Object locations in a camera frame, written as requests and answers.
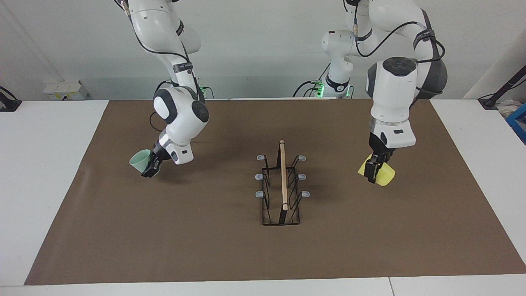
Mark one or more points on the white power strip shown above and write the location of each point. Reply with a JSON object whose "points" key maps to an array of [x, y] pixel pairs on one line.
{"points": [[61, 88]]}

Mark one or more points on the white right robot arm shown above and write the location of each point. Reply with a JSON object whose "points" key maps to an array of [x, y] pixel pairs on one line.
{"points": [[181, 111]]}

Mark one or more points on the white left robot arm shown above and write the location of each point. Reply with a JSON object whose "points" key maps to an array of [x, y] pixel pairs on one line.
{"points": [[390, 94]]}

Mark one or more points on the crumpled clear plastic bag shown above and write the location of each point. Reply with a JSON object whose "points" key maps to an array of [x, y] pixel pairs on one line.
{"points": [[507, 107]]}

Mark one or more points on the blue box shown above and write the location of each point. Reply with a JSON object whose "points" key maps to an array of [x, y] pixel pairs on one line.
{"points": [[518, 121]]}

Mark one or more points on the black table clamp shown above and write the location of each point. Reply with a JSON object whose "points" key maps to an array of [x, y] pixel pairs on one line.
{"points": [[8, 105]]}

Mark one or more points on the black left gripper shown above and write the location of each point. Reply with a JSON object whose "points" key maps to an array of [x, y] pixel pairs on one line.
{"points": [[381, 150]]}

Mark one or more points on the pale green plastic cup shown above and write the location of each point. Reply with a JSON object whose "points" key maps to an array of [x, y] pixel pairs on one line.
{"points": [[139, 161]]}

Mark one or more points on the yellow plastic cup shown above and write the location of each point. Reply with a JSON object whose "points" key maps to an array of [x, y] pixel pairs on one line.
{"points": [[386, 176]]}

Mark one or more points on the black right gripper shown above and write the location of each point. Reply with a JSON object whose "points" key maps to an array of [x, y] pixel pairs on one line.
{"points": [[160, 154]]}

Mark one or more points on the brown table mat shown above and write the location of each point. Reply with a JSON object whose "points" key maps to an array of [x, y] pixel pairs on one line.
{"points": [[205, 246]]}

